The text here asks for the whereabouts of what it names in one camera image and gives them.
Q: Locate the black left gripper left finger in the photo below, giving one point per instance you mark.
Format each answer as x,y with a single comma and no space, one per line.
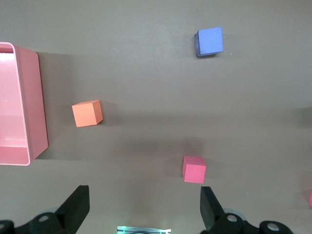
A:
78,202

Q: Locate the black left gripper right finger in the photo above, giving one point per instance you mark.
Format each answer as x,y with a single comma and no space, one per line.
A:
209,207

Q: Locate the red foam cube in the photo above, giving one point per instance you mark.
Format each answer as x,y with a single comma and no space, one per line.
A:
195,171
310,198

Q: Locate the orange foam cube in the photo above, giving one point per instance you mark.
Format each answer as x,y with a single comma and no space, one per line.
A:
86,114

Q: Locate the pink plastic bin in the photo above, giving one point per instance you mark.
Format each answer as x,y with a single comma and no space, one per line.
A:
14,102

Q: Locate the brown table cover sheet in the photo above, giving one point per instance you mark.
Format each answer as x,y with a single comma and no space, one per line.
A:
146,97

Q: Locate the purple foam cube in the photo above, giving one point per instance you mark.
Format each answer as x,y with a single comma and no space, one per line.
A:
209,41

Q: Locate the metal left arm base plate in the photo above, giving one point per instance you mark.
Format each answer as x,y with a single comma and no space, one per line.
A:
143,230

